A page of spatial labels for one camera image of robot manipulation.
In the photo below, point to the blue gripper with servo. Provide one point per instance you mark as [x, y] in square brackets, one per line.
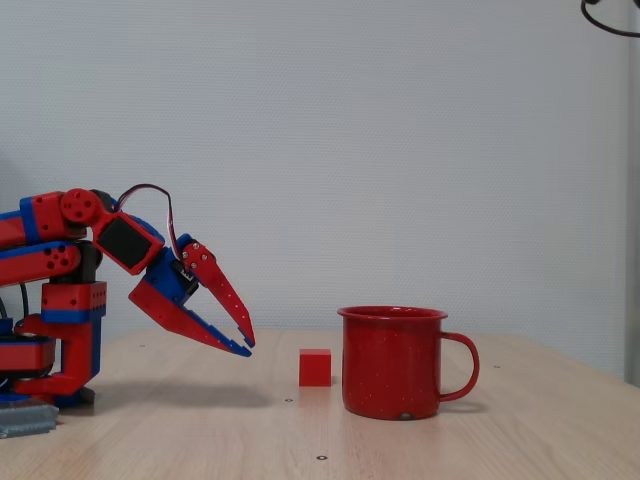
[162, 285]

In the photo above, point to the red cube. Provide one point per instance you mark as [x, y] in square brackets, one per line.
[315, 367]

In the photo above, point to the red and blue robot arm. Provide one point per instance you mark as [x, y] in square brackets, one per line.
[50, 220]

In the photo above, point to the red enamel mug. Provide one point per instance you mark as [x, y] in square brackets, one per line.
[390, 365]

